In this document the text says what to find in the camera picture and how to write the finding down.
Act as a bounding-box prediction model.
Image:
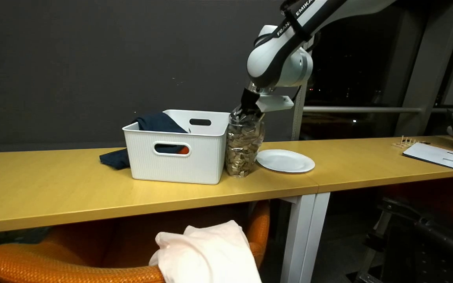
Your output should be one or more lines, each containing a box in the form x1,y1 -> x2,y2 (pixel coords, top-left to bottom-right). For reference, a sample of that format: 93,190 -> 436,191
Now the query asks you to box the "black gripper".
239,89 -> 261,116

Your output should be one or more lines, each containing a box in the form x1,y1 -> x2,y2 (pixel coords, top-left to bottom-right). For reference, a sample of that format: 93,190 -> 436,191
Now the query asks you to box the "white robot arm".
247,0 -> 395,113

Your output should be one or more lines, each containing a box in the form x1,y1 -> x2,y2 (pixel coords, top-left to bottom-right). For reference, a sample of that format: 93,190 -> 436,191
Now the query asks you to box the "white round plate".
256,149 -> 316,173

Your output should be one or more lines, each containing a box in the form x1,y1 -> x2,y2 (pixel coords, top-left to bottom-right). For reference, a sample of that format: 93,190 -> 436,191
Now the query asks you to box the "white plastic storage bin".
123,110 -> 230,184

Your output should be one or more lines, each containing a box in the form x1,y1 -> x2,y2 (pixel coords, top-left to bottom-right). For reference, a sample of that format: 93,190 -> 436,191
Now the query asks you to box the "white table leg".
280,193 -> 330,283

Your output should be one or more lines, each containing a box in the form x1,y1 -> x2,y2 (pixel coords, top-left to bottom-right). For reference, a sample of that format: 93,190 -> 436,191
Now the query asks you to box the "dark blue cloth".
99,111 -> 189,171

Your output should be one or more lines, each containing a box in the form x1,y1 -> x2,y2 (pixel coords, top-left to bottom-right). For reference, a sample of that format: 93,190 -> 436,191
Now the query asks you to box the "pink cloth on chair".
150,220 -> 261,283

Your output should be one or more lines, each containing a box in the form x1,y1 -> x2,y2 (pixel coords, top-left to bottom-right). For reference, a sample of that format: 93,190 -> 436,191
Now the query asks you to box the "near orange chair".
0,201 -> 271,283

